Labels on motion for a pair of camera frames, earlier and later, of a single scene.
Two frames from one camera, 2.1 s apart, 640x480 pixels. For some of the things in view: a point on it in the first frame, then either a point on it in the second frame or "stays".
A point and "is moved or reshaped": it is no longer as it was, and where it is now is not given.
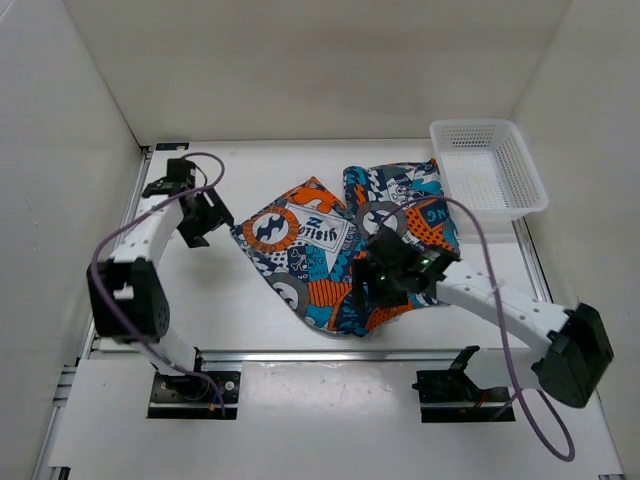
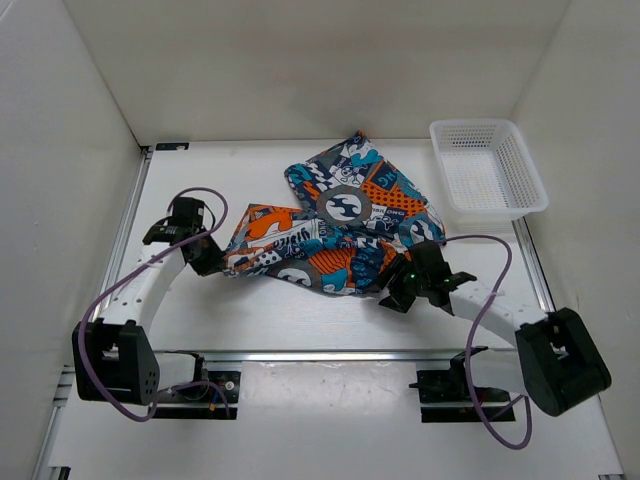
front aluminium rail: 314,356 stays
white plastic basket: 486,163 stays
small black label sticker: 171,146 stays
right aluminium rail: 539,286 stays
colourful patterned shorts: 303,241 is moved or reshaped
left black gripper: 217,215 -> 213,264
